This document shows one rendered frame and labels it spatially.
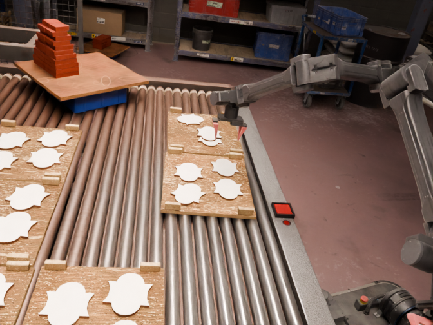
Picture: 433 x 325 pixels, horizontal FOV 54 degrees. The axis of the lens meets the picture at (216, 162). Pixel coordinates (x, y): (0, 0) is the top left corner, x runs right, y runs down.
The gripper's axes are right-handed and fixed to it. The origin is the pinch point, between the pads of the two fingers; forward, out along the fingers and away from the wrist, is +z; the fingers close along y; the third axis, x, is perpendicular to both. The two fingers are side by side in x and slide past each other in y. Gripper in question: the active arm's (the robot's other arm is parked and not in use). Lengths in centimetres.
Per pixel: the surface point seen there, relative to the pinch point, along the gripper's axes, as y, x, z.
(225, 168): 0.4, -5.0, 12.1
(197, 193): -12.5, -23.4, 15.2
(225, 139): 3.8, 22.1, 8.9
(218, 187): -4.1, -18.9, 14.3
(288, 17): 139, 413, -32
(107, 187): -46, -19, 18
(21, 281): -64, -67, 24
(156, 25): -33, 491, 10
